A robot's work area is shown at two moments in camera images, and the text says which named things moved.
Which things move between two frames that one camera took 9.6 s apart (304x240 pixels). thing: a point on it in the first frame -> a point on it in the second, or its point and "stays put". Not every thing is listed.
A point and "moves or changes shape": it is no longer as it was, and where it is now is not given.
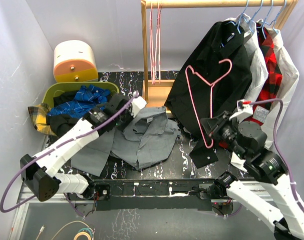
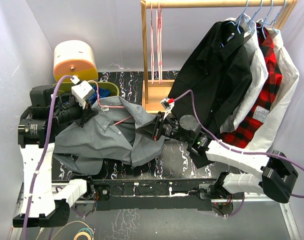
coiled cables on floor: x=84 y=233 stays put
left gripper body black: x=122 y=120 -> x=68 y=112
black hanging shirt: x=216 y=75 stays put
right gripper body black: x=228 y=131 -> x=171 y=130
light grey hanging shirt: x=259 y=70 stays put
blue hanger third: x=273 y=20 stays put
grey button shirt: x=145 y=140 moves or changes shape
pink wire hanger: x=213 y=84 -> x=110 y=107
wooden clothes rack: x=156 y=93 stays put
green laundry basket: x=57 y=87 stays put
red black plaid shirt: x=262 y=103 stays put
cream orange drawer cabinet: x=74 y=61 stays put
